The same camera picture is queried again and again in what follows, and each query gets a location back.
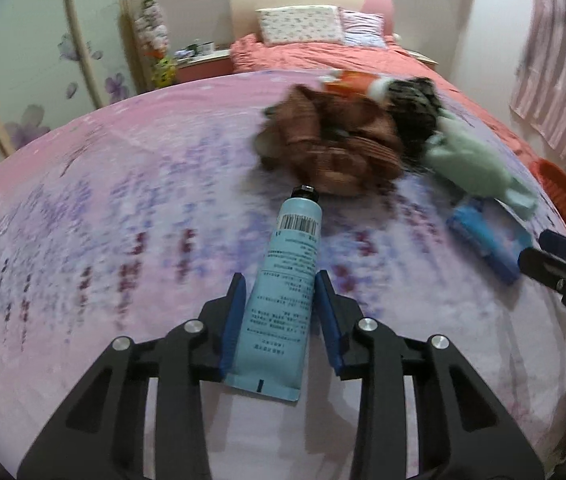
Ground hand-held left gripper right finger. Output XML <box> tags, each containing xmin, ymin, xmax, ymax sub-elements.
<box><xmin>314</xmin><ymin>270</ymin><xmax>546</xmax><ymax>480</ymax></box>

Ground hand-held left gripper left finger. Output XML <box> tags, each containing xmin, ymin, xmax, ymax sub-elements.
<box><xmin>17</xmin><ymin>272</ymin><xmax>248</xmax><ymax>480</ymax></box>

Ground blue plastic packet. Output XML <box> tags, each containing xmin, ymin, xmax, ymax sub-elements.
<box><xmin>447</xmin><ymin>197</ymin><xmax>534</xmax><ymax>286</ymax></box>

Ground light blue cream tube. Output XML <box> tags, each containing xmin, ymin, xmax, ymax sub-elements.
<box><xmin>223</xmin><ymin>185</ymin><xmax>324</xmax><ymax>403</ymax></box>

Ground orange and white packet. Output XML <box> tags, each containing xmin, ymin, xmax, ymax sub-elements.
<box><xmin>320</xmin><ymin>71</ymin><xmax>388</xmax><ymax>101</ymax></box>

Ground mint green cloth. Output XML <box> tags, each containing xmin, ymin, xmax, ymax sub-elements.
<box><xmin>420</xmin><ymin>110</ymin><xmax>538</xmax><ymax>221</ymax></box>

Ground brown striped cloth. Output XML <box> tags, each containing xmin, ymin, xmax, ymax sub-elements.
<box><xmin>255</xmin><ymin>84</ymin><xmax>406</xmax><ymax>196</ymax></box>

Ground black patterned cloth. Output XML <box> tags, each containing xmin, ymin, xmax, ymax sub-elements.
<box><xmin>383</xmin><ymin>77</ymin><xmax>446</xmax><ymax>171</ymax></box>

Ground wooden nightstand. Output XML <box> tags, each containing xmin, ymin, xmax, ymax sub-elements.
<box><xmin>403</xmin><ymin>49</ymin><xmax>438</xmax><ymax>66</ymax></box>

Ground pink nightstand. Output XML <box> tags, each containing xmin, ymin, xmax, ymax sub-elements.
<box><xmin>173</xmin><ymin>42</ymin><xmax>234</xmax><ymax>83</ymax></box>

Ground bed with red cover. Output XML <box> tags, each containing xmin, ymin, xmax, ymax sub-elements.
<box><xmin>230</xmin><ymin>34</ymin><xmax>538</xmax><ymax>181</ymax></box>

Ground striped pillow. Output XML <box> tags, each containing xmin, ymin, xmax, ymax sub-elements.
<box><xmin>340</xmin><ymin>9</ymin><xmax>388</xmax><ymax>50</ymax></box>

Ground artificial flower decoration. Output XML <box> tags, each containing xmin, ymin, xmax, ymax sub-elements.
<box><xmin>133</xmin><ymin>0</ymin><xmax>178</xmax><ymax>92</ymax></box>

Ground white floral pillow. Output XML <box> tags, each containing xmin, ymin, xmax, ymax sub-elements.
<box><xmin>257</xmin><ymin>5</ymin><xmax>346</xmax><ymax>46</ymax></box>

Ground wardrobe with flower print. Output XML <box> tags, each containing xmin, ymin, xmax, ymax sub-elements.
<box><xmin>0</xmin><ymin>0</ymin><xmax>138</xmax><ymax>196</ymax></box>

